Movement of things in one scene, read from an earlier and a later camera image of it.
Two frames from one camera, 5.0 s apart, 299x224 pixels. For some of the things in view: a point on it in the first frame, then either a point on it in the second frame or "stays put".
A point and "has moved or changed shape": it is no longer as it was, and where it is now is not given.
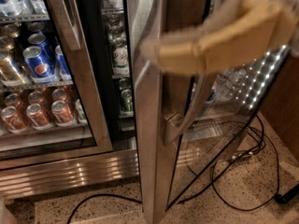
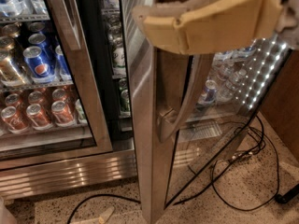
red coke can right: (62, 113) stays put
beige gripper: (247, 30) -> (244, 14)
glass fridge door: (185, 124) has moved or changed shape
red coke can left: (14, 122) stays put
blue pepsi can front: (38, 65) stays put
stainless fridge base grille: (52, 177) stays put
